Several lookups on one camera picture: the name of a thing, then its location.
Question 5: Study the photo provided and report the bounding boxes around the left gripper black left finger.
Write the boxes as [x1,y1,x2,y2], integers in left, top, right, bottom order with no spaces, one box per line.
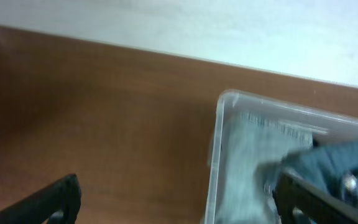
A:
[0,174,81,223]

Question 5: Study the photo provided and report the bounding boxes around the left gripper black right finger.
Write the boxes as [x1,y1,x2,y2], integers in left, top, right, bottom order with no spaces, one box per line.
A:
[273,172,358,224]

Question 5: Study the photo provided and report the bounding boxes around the blue cloth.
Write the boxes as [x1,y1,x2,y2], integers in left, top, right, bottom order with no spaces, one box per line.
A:
[280,141,358,209]

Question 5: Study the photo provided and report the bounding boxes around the light blue jeans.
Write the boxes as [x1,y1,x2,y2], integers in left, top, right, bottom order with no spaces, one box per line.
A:
[215,112,313,223]

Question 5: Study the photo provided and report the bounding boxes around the clear plastic storage bin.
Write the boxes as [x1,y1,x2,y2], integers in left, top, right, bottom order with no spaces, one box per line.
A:
[204,91,358,223]

